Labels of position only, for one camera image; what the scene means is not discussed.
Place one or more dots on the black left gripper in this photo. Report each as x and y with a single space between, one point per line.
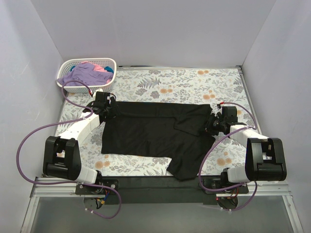
110 111

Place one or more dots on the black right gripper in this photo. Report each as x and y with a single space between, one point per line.
212 124

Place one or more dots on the black t shirt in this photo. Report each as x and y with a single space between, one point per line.
153 129

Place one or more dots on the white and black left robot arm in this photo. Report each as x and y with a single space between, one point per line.
62 157

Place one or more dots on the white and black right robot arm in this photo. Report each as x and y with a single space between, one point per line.
264 160

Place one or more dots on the floral patterned table mat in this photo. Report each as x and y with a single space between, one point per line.
191 86

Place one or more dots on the blue garment in basket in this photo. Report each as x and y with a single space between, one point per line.
109 69

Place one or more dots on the purple t shirt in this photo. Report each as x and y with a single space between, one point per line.
85 73

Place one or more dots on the pink garment in basket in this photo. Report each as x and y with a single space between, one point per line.
95 66

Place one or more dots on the white plastic laundry basket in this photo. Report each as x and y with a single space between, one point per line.
103 62

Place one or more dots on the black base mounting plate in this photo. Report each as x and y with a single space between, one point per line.
212 182

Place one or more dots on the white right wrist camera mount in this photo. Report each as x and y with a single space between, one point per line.
220 108

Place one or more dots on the aluminium frame rail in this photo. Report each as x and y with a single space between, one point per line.
56 187

